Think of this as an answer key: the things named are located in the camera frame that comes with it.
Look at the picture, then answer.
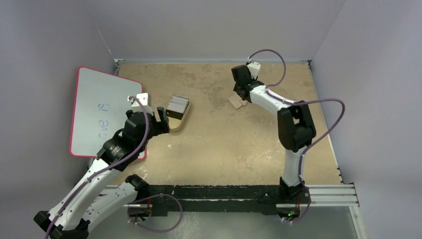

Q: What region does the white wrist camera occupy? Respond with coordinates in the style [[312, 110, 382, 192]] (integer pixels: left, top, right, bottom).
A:
[[128, 93, 153, 115], [245, 58, 261, 80]]

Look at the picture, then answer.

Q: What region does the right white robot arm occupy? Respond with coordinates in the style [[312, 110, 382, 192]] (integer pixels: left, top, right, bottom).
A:
[[231, 62, 316, 203]]

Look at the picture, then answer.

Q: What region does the stack of cards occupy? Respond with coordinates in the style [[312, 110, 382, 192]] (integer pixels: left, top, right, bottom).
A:
[[166, 95, 190, 120]]

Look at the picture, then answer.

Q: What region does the aluminium frame rail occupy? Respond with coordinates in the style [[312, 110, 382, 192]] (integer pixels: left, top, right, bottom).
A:
[[88, 183, 358, 209]]

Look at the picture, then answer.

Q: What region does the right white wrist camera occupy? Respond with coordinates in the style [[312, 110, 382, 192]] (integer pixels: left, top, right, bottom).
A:
[[245, 58, 261, 80]]

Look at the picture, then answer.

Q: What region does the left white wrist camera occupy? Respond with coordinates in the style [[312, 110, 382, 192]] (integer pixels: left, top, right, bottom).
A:
[[128, 93, 153, 115]]

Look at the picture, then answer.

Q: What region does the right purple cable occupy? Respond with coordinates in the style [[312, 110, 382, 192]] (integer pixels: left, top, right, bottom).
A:
[[247, 49, 346, 225]]

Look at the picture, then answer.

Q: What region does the beige leather card holder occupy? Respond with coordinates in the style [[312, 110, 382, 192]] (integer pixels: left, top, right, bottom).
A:
[[228, 94, 248, 110]]

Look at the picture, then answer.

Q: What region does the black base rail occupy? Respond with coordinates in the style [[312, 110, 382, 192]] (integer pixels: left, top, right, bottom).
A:
[[125, 175, 311, 219]]

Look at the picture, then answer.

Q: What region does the beige plastic tray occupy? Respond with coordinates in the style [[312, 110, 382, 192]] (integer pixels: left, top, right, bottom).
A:
[[168, 104, 190, 132]]

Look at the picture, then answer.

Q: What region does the white board with pink frame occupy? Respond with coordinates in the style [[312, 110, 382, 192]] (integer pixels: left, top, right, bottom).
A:
[[69, 67, 143, 158]]

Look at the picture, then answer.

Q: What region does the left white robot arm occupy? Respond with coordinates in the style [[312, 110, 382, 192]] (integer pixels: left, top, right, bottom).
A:
[[34, 106, 170, 239]]

